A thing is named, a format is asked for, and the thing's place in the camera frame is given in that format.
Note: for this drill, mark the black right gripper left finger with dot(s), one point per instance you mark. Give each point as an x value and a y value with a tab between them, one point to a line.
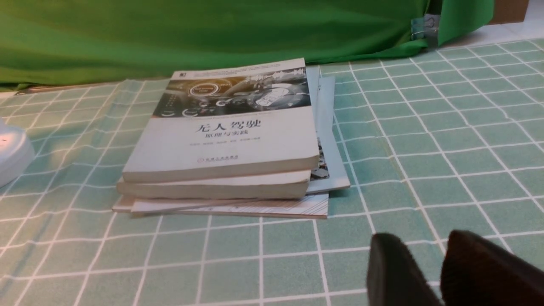
394	277

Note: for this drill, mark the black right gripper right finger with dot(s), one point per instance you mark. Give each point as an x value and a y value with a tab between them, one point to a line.
477	272

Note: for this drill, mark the white desk lamp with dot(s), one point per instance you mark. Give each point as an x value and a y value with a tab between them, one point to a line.
16	152

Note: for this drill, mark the bottom white patterned book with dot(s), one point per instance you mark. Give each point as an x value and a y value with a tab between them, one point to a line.
314	206

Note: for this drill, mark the green checkered tablecloth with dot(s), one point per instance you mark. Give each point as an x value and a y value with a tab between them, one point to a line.
451	139

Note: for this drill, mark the top white book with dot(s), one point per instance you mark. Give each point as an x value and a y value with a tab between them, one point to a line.
244	121

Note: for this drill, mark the metal binder clip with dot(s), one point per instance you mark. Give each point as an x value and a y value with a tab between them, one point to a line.
425	28

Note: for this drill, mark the green backdrop cloth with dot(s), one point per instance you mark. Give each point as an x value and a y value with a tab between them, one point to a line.
72	42

